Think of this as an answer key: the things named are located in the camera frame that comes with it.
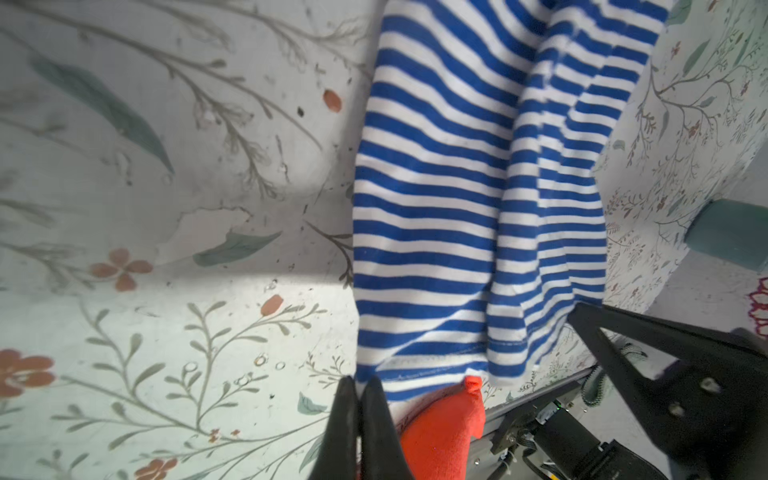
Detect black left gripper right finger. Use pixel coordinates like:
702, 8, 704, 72
359, 377, 413, 480

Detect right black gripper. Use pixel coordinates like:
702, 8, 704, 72
568, 303, 767, 479

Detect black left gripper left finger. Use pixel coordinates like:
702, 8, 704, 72
309, 377, 359, 480

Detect blue white striped tank top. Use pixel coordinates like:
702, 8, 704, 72
353, 1, 671, 401

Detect red fish plush toy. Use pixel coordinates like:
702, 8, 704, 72
400, 376, 486, 480

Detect grey blue cup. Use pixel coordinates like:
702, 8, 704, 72
685, 199, 767, 273

